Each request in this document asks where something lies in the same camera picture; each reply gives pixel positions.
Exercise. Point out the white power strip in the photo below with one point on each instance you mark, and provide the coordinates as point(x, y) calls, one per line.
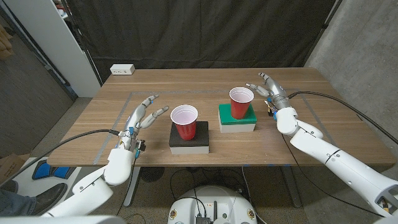
point(122, 69)

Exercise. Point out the cardboard box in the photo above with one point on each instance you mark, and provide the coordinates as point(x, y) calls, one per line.
point(9, 166)

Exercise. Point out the black round floor object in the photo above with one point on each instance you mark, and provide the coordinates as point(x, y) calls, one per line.
point(152, 174)

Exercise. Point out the blue and black foot pedal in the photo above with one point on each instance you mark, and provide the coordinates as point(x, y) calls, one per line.
point(43, 170)

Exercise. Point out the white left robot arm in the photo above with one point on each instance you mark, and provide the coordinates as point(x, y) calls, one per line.
point(93, 193)

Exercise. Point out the green-topped white block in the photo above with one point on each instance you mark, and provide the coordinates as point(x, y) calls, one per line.
point(225, 116)

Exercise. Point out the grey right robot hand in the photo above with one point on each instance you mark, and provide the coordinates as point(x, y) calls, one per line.
point(276, 91)

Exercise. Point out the red plastic cup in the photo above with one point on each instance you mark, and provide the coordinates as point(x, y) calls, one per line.
point(186, 129)
point(240, 109)

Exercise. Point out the white floor board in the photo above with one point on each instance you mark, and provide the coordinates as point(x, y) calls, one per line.
point(28, 186)

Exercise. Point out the black backdrop stand pole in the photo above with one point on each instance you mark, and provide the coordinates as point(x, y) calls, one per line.
point(90, 60)
point(325, 26)

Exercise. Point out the black curtain backdrop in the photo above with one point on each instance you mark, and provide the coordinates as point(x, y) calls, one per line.
point(202, 34)

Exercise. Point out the white robot torso base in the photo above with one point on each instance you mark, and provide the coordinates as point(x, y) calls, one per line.
point(214, 199)

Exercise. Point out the tan stacked boards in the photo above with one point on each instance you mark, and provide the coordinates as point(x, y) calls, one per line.
point(4, 43)

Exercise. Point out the white cabinet panel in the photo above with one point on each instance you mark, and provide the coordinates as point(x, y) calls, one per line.
point(59, 40)

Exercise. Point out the black leather shoe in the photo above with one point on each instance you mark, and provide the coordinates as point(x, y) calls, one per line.
point(51, 196)

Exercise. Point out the black-topped white block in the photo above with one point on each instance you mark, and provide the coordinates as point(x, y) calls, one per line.
point(202, 137)

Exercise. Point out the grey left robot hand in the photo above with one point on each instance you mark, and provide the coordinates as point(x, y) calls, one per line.
point(136, 119)

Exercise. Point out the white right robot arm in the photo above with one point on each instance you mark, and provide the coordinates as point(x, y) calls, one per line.
point(342, 165)

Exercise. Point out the person's leg in jeans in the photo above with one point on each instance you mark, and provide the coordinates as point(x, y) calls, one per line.
point(15, 203)

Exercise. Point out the white robot shoulder shell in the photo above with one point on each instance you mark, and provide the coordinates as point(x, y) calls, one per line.
point(62, 220)

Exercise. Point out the white table leg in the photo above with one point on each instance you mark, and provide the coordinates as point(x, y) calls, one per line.
point(132, 189)

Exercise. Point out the grey table leg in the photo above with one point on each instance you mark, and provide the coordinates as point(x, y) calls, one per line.
point(291, 186)

